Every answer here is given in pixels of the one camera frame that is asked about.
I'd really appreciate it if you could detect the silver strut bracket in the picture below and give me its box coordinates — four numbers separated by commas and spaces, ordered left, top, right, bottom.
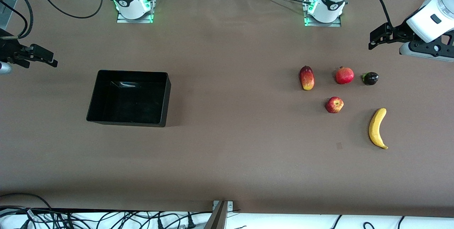
213, 201, 234, 211

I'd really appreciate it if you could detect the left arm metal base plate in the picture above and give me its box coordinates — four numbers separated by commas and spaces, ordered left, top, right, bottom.
303, 0, 342, 27

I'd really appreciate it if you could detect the red pomegranate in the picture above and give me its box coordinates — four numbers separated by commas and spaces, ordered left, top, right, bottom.
335, 66, 355, 85

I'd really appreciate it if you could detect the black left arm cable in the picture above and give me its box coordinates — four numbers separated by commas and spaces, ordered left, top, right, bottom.
373, 0, 395, 28

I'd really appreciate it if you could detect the red yellow mango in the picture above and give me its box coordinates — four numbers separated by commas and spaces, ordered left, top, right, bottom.
299, 66, 315, 91

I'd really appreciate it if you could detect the brown table cover sheet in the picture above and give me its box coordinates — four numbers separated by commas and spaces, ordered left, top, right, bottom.
0, 0, 454, 219

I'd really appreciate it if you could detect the yellow banana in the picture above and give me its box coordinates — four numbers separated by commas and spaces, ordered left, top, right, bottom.
368, 108, 388, 150

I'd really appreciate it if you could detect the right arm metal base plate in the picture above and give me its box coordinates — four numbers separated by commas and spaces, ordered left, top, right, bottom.
116, 0, 154, 23

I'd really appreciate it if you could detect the black plastic box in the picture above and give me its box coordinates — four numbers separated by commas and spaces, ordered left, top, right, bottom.
86, 69, 171, 128

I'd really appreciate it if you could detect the grey metal camera strut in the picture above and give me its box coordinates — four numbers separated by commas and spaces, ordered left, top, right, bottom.
204, 201, 227, 229

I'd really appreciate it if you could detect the red apple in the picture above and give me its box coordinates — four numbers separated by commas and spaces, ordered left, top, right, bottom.
325, 96, 344, 113

